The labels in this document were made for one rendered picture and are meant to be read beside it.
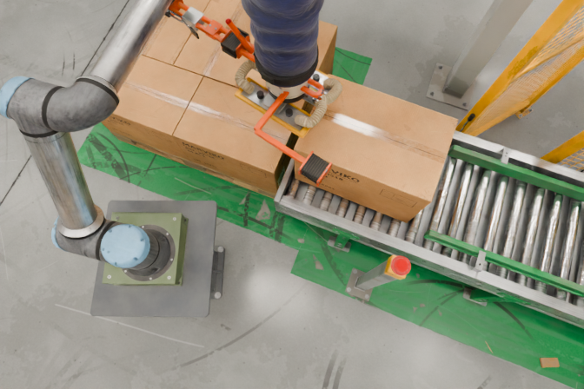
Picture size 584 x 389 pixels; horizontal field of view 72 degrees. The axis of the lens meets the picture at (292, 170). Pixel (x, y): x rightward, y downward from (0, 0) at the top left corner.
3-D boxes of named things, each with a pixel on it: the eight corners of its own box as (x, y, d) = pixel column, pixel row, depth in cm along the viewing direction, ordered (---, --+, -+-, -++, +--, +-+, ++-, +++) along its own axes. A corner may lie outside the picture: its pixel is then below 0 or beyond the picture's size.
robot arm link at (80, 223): (100, 268, 148) (36, 108, 95) (56, 255, 149) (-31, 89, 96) (121, 235, 159) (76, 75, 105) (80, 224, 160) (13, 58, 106)
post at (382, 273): (368, 280, 242) (410, 260, 148) (364, 292, 240) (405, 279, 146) (357, 276, 243) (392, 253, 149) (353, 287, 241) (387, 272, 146)
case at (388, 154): (430, 154, 210) (459, 119, 172) (407, 223, 198) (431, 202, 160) (323, 114, 219) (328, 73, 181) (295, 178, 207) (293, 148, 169)
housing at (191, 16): (207, 21, 165) (204, 13, 161) (196, 32, 163) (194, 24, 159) (194, 13, 166) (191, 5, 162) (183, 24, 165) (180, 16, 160)
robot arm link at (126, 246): (150, 274, 153) (134, 272, 136) (108, 262, 154) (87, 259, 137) (164, 235, 157) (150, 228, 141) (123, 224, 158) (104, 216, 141)
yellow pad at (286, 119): (316, 120, 160) (317, 115, 155) (302, 139, 157) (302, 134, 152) (248, 78, 167) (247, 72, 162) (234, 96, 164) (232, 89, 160)
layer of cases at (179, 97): (333, 64, 276) (338, 25, 238) (277, 194, 246) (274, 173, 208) (178, 15, 293) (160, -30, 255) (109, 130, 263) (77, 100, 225)
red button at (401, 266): (410, 260, 148) (414, 260, 144) (405, 279, 145) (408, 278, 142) (392, 253, 149) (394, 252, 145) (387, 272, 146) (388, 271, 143)
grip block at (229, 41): (252, 43, 161) (250, 34, 155) (237, 61, 158) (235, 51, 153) (235, 34, 162) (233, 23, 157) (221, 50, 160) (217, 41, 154)
